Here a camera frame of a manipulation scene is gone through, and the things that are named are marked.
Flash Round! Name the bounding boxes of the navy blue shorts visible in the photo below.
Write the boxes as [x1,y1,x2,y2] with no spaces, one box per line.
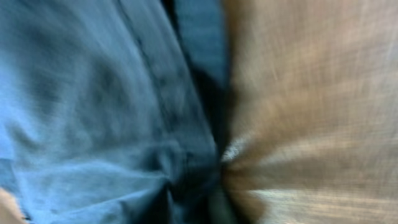
[1,0,229,223]

